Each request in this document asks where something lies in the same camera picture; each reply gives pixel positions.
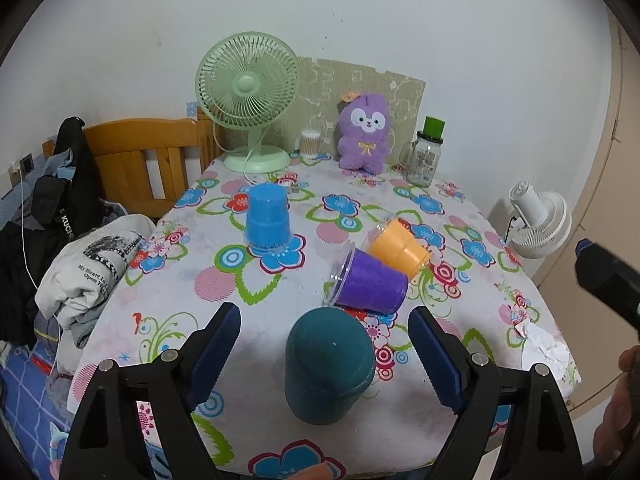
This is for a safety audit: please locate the white charging cable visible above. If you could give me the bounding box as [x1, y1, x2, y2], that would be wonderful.
[14, 169, 66, 336]

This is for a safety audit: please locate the purple plush toy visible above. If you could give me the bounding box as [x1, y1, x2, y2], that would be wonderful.
[337, 93, 390, 174]

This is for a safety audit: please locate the dark teal cup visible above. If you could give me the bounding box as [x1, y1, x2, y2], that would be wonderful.
[284, 307, 375, 426]

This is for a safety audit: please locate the cotton swab jar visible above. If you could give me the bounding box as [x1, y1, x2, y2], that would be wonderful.
[298, 129, 321, 160]

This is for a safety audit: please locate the wooden bed headboard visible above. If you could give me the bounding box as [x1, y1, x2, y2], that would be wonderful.
[41, 109, 222, 220]

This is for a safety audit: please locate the patterned beige board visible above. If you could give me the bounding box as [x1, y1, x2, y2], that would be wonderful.
[262, 58, 426, 165]

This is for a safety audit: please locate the purple plastic cup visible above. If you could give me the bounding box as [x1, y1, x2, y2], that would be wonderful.
[323, 244, 409, 315]

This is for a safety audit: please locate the blue plastic cup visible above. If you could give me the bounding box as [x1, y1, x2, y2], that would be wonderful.
[245, 182, 292, 257]

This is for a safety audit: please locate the floral tablecloth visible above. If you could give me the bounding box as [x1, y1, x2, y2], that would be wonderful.
[67, 158, 558, 478]

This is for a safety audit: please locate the white printed t-shirt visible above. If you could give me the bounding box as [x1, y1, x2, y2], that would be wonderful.
[35, 214, 155, 349]

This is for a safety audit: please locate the person's right hand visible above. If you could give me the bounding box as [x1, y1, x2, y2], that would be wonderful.
[593, 346, 639, 466]

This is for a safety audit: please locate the beige door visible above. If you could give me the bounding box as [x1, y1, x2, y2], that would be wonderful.
[534, 15, 639, 418]

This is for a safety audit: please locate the glass bottle green cap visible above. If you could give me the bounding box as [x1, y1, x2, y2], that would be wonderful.
[399, 116, 445, 188]

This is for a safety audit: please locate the black clothes pile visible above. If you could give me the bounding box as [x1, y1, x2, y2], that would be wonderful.
[0, 117, 122, 347]

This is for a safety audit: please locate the green desk fan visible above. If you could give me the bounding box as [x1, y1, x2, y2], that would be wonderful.
[195, 32, 299, 174]

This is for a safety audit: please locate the orange plastic cup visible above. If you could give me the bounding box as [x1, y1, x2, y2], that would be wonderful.
[362, 216, 431, 280]

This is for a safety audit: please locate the white floor fan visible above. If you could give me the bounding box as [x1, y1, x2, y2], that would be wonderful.
[488, 180, 573, 263]

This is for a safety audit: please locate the blue checkered bedsheet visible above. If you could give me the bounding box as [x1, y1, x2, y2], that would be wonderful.
[1, 342, 70, 479]

